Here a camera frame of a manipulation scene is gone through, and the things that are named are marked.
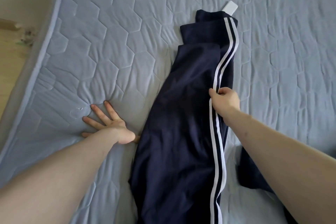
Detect white rectangular tag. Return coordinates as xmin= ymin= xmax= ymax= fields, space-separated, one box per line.
xmin=222 ymin=1 xmax=238 ymax=18

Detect person's left hand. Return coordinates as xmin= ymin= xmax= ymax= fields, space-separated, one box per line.
xmin=81 ymin=101 xmax=141 ymax=145

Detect person's right forearm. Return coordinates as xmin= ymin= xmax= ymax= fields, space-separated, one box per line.
xmin=222 ymin=106 xmax=336 ymax=224

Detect person's left forearm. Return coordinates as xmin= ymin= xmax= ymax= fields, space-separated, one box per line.
xmin=0 ymin=128 xmax=124 ymax=224

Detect grey quilted mattress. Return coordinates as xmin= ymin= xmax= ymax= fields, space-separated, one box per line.
xmin=0 ymin=0 xmax=336 ymax=224

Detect person's right hand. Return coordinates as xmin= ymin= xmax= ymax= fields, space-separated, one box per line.
xmin=209 ymin=87 xmax=241 ymax=120

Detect navy white-striped track pants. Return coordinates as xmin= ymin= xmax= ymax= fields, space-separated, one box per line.
xmin=128 ymin=9 xmax=298 ymax=224

